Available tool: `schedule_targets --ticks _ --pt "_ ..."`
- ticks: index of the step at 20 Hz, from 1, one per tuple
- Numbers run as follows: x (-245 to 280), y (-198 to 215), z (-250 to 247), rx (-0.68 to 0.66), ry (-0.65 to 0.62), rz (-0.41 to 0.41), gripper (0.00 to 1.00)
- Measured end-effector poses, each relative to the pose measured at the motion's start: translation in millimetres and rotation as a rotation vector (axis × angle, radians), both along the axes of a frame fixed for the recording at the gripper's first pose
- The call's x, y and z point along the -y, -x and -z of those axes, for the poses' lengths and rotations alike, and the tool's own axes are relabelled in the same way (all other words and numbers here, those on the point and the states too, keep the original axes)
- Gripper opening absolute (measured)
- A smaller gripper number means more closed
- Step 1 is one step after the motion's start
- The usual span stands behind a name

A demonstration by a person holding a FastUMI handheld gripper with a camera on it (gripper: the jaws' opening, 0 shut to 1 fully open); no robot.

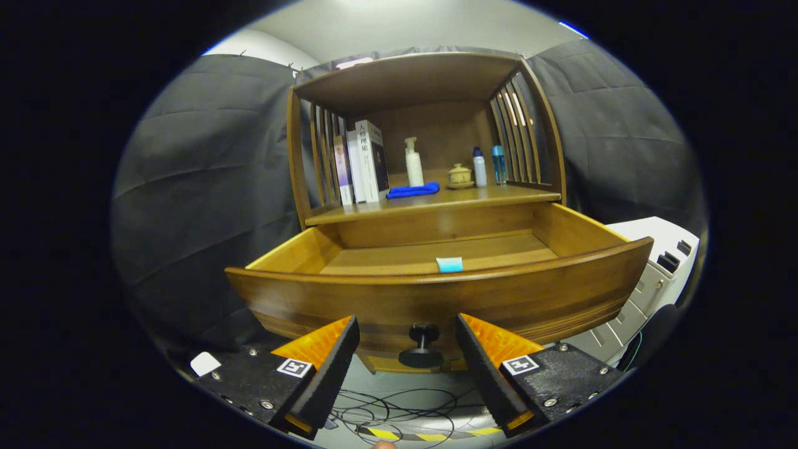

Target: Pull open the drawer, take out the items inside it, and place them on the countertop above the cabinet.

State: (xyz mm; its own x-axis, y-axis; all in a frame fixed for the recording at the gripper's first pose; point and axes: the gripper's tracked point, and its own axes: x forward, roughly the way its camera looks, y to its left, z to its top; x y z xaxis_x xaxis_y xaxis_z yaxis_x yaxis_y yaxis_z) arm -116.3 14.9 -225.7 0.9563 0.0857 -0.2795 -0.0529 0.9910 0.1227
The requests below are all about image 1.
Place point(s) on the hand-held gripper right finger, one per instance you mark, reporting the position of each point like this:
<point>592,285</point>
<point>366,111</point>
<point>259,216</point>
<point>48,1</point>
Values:
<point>483,374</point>

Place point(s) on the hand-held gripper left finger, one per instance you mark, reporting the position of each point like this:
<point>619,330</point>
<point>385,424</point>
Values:
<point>330,374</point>

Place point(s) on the black drawer knob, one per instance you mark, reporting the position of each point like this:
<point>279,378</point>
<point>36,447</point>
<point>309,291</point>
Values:
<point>422,357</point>

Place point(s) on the brown wooden drawer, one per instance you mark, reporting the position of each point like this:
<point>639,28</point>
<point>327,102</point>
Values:
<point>374,305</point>

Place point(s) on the blue and white cosmetic tube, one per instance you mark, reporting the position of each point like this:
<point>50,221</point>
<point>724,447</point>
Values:
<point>449,264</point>

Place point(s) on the brown wooden countertop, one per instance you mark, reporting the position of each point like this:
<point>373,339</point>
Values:
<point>436,198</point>

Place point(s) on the white drawer unit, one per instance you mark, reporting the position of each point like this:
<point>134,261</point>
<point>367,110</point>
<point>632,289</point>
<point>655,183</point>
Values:
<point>654,274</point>

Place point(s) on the brown wooden cabinet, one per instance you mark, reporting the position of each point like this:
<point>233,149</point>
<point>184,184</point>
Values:
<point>436,131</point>

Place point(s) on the yellow and black floor tape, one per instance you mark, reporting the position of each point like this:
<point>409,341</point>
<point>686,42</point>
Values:
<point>430,436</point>

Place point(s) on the dark rounded object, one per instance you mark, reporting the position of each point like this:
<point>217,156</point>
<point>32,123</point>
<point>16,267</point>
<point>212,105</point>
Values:
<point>654,337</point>

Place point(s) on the blue folded cloth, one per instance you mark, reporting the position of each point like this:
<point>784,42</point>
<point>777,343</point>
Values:
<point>411,191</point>

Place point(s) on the beige lidded teacup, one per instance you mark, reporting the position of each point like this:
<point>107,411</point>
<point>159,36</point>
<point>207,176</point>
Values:
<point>460,176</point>

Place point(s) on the white bottle with blue cap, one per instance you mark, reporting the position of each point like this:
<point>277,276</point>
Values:
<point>479,171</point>

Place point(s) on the purple book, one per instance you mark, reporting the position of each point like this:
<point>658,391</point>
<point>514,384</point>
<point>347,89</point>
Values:
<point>343,171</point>

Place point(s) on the clear blue bottle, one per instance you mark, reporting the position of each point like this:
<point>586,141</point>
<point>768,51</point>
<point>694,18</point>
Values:
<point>499,168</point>

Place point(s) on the thin white book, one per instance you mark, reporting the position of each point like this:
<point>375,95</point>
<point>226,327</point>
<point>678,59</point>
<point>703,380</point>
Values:
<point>356,168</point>

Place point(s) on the thick white and black book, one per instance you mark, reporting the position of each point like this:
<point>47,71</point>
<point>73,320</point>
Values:
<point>373,162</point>

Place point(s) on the white pump bottle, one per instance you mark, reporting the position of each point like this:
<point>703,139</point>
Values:
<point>414,168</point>

